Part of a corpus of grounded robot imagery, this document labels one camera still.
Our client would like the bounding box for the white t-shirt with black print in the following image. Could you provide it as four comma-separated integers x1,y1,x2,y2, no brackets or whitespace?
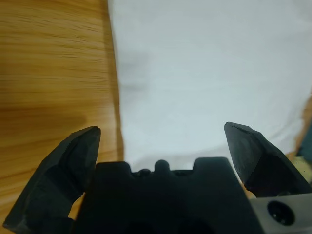
107,0,312,171

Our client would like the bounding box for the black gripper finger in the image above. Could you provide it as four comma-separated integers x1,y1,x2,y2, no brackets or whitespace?
224,121,312,198
3,126,101,234

